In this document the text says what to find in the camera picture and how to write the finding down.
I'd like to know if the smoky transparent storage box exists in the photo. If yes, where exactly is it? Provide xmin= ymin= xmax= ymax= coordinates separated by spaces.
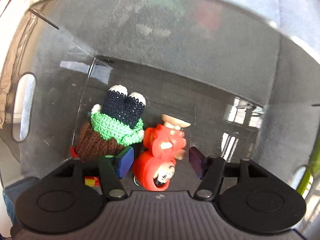
xmin=1 ymin=0 xmax=319 ymax=184

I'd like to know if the crocheted green brown doll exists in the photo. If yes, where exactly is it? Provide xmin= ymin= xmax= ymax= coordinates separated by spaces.
xmin=71 ymin=85 xmax=146 ymax=162

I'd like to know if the red hooded toy figure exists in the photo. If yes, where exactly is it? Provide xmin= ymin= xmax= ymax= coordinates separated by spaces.
xmin=132 ymin=114 xmax=191 ymax=191

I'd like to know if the green box lid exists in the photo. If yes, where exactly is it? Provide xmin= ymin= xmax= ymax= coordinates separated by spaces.
xmin=296 ymin=140 xmax=319 ymax=199

